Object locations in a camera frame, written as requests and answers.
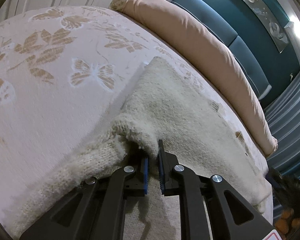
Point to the floral patterned bed blanket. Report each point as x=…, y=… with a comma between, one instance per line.
x=65, y=73

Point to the floral wall art panel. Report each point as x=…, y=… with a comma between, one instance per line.
x=270, y=23

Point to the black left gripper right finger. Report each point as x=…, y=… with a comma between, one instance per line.
x=210, y=208

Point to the cream knitted sweater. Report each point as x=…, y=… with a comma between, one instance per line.
x=163, y=106

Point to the pink rolled duvet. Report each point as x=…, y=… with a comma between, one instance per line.
x=205, y=52

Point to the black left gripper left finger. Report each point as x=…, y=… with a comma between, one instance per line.
x=95, y=209

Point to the grey striped curtain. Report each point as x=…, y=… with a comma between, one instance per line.
x=283, y=117

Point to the teal upholstered headboard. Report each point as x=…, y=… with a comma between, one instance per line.
x=229, y=19

